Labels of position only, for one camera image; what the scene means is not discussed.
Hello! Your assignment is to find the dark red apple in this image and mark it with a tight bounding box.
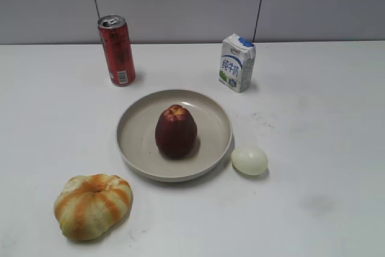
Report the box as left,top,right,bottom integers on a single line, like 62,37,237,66
155,104,197,158

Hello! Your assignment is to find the white egg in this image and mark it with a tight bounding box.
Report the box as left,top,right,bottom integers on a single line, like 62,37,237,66
231,147,268,176

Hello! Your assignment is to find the white blue milk carton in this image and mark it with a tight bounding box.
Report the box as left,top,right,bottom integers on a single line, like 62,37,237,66
218,34,256,93

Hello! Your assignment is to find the orange striped bread bun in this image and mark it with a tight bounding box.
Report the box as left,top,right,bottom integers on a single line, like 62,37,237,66
54,174,133,241

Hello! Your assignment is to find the beige round plate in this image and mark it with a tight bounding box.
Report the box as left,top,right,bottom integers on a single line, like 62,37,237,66
116,90,235,182

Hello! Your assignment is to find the red soda can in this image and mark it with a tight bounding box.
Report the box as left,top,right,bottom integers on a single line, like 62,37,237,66
97,14,136,87

